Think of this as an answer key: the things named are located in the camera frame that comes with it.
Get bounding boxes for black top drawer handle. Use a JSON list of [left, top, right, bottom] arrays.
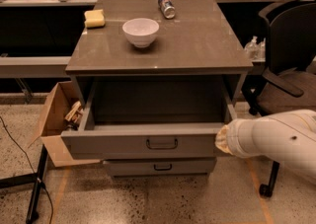
[[146, 139, 178, 150]]

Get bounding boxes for clear plastic bottle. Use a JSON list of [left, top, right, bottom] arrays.
[[244, 36, 259, 59]]

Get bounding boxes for grey cabinet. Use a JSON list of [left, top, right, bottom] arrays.
[[66, 0, 253, 98]]

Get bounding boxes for yellow sponge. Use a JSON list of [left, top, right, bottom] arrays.
[[84, 10, 105, 28]]

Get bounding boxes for grey drawer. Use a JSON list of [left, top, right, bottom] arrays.
[[62, 79, 234, 160], [104, 157, 216, 178]]

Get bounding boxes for brown cardboard box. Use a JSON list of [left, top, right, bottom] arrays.
[[31, 81, 99, 167]]

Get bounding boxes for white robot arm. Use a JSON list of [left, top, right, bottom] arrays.
[[215, 110, 316, 183]]

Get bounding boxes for white ceramic bowl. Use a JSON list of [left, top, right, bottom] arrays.
[[122, 18, 159, 48]]

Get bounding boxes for blue silver soda can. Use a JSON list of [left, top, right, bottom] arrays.
[[158, 0, 176, 19]]

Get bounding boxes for black office chair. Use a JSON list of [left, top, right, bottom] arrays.
[[242, 0, 316, 197]]

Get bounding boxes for black floor cable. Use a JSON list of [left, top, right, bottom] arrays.
[[0, 115, 55, 224]]

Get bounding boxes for wooden items in box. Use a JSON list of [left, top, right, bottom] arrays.
[[64, 101, 83, 130]]

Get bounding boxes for grey top drawer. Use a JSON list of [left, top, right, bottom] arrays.
[[62, 79, 234, 160]]

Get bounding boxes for black drawer handle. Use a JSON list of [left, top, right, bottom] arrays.
[[153, 164, 173, 172], [146, 139, 178, 150]]

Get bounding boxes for black metal stand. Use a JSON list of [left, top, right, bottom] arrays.
[[0, 147, 47, 224]]

